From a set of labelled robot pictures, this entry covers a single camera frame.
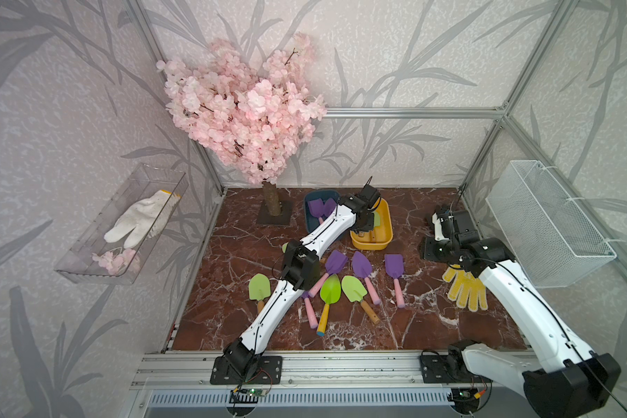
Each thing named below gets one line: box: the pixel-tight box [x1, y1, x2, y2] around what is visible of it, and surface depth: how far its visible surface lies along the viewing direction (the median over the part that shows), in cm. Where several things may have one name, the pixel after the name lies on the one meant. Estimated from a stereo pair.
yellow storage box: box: [350, 197, 393, 250], surface depth 103 cm
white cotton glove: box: [103, 189, 182, 250], surface depth 68 cm
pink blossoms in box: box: [91, 248, 142, 276], surface depth 60 cm
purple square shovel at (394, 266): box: [384, 254, 405, 309], surface depth 96 cm
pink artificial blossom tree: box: [156, 33, 327, 226], surface depth 73 cm
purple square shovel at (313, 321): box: [301, 290, 318, 330], surface depth 85 cm
